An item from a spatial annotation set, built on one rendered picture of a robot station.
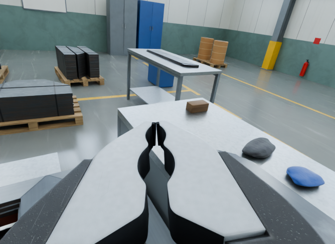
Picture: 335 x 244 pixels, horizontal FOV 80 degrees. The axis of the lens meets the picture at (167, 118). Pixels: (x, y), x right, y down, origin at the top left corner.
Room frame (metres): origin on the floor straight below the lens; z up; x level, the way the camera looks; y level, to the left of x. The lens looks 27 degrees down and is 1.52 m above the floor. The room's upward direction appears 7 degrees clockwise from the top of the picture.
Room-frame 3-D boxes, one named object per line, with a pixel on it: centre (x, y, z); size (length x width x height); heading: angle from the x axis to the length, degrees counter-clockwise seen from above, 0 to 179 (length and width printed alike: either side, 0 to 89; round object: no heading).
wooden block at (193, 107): (1.09, -0.16, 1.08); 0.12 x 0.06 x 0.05; 123
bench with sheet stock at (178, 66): (3.21, 0.10, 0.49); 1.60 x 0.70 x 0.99; 36
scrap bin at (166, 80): (4.92, 0.29, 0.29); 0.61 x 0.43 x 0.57; 32
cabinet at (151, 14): (8.72, 1.18, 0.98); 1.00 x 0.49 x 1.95; 123
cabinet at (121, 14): (8.13, 2.11, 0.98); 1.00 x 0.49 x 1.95; 123
